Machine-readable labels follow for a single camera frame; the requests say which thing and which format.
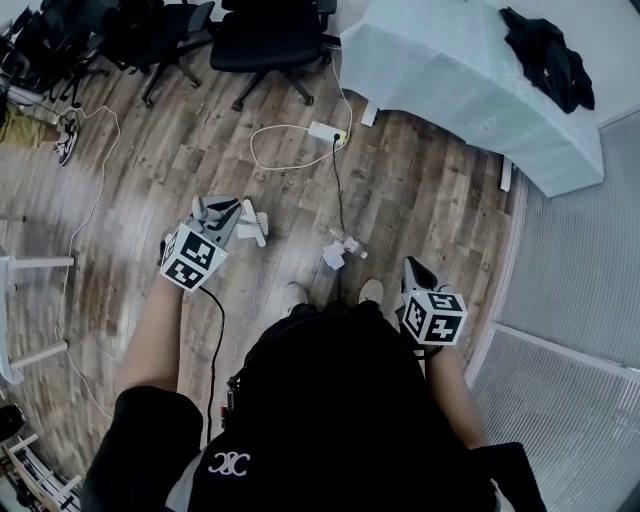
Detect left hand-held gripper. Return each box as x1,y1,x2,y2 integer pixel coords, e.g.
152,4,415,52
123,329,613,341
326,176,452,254
159,195,270,293

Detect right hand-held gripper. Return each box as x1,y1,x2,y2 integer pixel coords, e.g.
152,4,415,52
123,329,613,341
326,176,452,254
401,256,469,346

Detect white paper trash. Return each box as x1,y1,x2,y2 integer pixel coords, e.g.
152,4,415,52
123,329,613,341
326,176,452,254
321,238,361,272

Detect clear plastic bottle trash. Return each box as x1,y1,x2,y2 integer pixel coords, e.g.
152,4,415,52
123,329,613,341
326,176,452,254
327,226,369,260

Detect person's right forearm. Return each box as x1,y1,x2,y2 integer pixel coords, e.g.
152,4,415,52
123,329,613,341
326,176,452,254
423,343,490,451

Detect person's left forearm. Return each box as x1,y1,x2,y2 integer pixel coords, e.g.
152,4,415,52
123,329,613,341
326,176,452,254
118,277,185,401

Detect wooden floor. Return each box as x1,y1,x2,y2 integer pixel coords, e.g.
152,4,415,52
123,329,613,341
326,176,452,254
0,44,519,481

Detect person's right white shoe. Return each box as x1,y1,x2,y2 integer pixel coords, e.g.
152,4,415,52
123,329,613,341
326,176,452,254
358,278,385,306

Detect person's white shoe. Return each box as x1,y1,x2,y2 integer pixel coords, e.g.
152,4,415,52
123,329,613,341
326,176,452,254
283,281,309,317
358,278,385,306

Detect person's left white shoe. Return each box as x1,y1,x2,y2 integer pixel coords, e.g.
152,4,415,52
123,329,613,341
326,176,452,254
283,281,309,317

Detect white power strip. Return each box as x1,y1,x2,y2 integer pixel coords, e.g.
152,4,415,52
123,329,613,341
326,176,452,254
308,120,349,150

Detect person's black shirt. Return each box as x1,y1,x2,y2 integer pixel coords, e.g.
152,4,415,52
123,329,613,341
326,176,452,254
79,299,547,512

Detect black office chair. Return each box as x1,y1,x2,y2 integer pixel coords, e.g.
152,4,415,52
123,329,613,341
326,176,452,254
101,0,217,109
208,0,342,112
0,0,110,109

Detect table with light blue cloth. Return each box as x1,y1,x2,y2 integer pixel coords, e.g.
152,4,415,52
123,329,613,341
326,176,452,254
339,0,606,199

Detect white stool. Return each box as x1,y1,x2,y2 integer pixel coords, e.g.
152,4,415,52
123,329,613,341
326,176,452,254
0,243,76,386

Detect black garment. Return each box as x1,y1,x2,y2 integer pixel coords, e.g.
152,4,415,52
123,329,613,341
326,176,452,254
498,6,597,115

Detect white power strip cable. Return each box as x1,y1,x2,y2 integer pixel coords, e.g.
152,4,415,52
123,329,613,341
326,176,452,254
249,47,354,172

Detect black power cable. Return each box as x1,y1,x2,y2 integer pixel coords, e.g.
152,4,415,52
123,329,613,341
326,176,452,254
331,133,347,239

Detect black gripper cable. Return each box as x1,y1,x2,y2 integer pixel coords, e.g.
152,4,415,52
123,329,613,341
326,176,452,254
198,286,227,446

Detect long thin white cable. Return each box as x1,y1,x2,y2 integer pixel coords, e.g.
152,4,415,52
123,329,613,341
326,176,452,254
53,105,123,421

